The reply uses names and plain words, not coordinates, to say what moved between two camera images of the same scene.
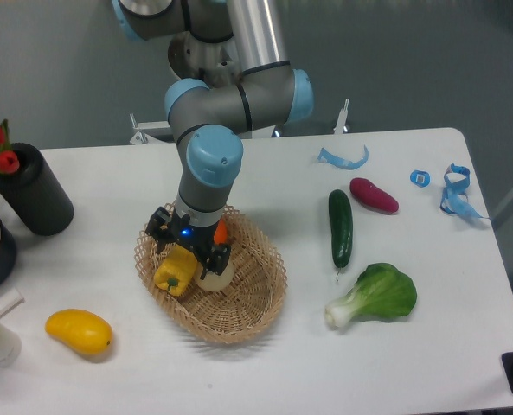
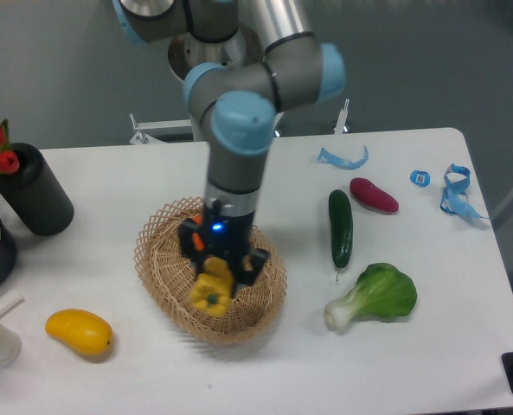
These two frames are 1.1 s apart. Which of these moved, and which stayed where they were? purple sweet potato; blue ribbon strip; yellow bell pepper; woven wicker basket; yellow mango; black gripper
Moved: black gripper; yellow bell pepper
Stayed: woven wicker basket; yellow mango; blue ribbon strip; purple sweet potato
